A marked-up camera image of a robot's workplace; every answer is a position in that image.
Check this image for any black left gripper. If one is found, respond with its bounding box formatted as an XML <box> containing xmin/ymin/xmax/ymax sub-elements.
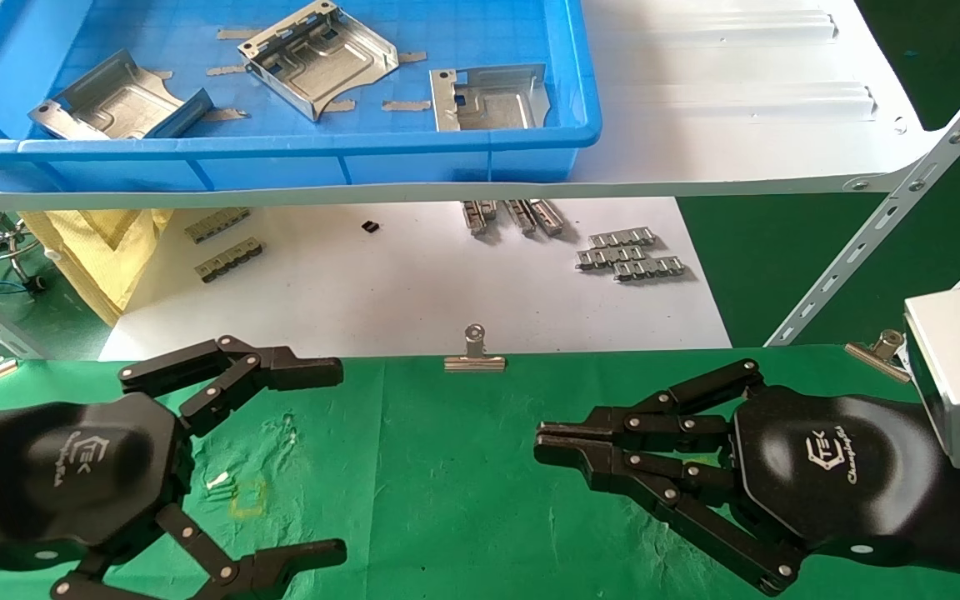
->
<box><xmin>0</xmin><ymin>336</ymin><xmax>348</xmax><ymax>600</ymax></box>

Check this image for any white shelf board with ribs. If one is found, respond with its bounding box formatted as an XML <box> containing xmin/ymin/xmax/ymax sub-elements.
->
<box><xmin>0</xmin><ymin>0</ymin><xmax>948</xmax><ymax>213</ymax></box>

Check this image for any green table cloth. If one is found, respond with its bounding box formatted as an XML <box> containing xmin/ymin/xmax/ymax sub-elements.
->
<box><xmin>0</xmin><ymin>343</ymin><xmax>960</xmax><ymax>600</ymax></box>

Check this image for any silver stamped metal bracket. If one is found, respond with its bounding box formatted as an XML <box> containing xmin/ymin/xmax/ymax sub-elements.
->
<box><xmin>237</xmin><ymin>0</ymin><xmax>400</xmax><ymax>123</ymax></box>
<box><xmin>28</xmin><ymin>48</ymin><xmax>216</xmax><ymax>141</ymax></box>
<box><xmin>430</xmin><ymin>64</ymin><xmax>552</xmax><ymax>133</ymax></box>

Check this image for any plain white shelf board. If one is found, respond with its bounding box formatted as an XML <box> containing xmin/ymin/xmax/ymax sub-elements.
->
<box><xmin>97</xmin><ymin>197</ymin><xmax>733</xmax><ymax>362</ymax></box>

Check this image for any grey metal chain strip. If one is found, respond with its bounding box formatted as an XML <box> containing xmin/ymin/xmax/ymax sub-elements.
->
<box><xmin>195</xmin><ymin>237</ymin><xmax>265</xmax><ymax>283</ymax></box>
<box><xmin>462</xmin><ymin>200</ymin><xmax>498</xmax><ymax>237</ymax></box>
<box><xmin>184</xmin><ymin>207</ymin><xmax>252</xmax><ymax>244</ymax></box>
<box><xmin>528</xmin><ymin>200</ymin><xmax>566</xmax><ymax>236</ymax></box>
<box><xmin>613</xmin><ymin>257</ymin><xmax>688</xmax><ymax>283</ymax></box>
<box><xmin>503</xmin><ymin>200</ymin><xmax>536</xmax><ymax>236</ymax></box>
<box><xmin>576</xmin><ymin>246</ymin><xmax>646</xmax><ymax>271</ymax></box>
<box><xmin>588</xmin><ymin>227</ymin><xmax>658</xmax><ymax>249</ymax></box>

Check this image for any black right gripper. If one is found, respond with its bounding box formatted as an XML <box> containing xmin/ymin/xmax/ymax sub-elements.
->
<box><xmin>534</xmin><ymin>358</ymin><xmax>960</xmax><ymax>595</ymax></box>

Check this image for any yellow cloth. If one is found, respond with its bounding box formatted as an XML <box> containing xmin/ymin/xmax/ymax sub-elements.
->
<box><xmin>20</xmin><ymin>208</ymin><xmax>174</xmax><ymax>326</ymax></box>

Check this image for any blue plastic bin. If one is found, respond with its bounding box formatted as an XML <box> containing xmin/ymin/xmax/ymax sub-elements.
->
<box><xmin>0</xmin><ymin>0</ymin><xmax>603</xmax><ymax>194</ymax></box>

